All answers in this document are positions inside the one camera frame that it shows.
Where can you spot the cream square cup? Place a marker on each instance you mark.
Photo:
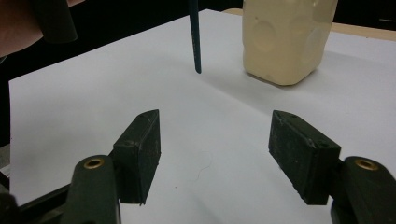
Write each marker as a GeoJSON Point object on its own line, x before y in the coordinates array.
{"type": "Point", "coordinates": [286, 46]}

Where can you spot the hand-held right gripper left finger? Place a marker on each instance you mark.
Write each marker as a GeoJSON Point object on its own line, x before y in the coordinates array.
{"type": "Point", "coordinates": [140, 155]}

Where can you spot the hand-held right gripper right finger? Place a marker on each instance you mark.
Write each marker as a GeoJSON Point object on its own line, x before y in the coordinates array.
{"type": "Point", "coordinates": [303, 155]}

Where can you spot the white paper sheet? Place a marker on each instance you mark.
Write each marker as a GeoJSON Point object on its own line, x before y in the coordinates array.
{"type": "Point", "coordinates": [218, 124]}

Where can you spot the dark blue pencil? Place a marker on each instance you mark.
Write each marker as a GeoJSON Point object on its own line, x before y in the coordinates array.
{"type": "Point", "coordinates": [194, 37]}

